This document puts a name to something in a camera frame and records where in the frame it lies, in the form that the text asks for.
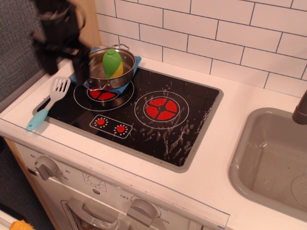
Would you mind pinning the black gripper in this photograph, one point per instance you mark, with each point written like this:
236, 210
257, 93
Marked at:
60, 38

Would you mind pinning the orange yellow object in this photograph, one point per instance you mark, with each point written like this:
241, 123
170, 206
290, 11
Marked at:
21, 225

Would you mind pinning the grey spatula blue handle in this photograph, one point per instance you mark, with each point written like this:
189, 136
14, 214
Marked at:
58, 90

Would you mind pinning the green yellow toy corn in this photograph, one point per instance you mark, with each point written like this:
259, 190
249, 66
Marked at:
113, 64

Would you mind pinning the grey oven knob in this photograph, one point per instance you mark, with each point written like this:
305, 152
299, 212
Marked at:
142, 211

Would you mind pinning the left red stove knob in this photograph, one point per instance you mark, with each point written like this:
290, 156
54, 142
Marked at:
101, 122

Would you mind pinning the right red stove knob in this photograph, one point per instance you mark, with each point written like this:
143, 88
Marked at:
120, 129

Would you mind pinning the grey faucet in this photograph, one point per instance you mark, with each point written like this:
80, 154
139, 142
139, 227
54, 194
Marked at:
300, 113

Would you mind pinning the grey sink basin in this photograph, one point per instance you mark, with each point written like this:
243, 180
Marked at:
269, 165

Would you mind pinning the black toy stovetop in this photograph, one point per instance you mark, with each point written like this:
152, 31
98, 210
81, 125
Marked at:
165, 118

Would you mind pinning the grey oven door handle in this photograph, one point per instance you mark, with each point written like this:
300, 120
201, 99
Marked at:
84, 217

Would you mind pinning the red stove knob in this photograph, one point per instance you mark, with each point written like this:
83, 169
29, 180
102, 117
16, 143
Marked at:
120, 129
101, 122

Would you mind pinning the wooden side post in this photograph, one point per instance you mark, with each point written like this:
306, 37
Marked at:
86, 12

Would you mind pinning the blue cloth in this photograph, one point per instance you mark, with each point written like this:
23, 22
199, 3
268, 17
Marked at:
97, 80

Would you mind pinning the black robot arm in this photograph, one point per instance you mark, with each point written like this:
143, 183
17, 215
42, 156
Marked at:
45, 9

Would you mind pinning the stainless steel pot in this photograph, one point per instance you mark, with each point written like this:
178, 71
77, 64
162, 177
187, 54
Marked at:
110, 68

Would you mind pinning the grey timer knob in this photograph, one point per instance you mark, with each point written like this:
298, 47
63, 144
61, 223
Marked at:
46, 167

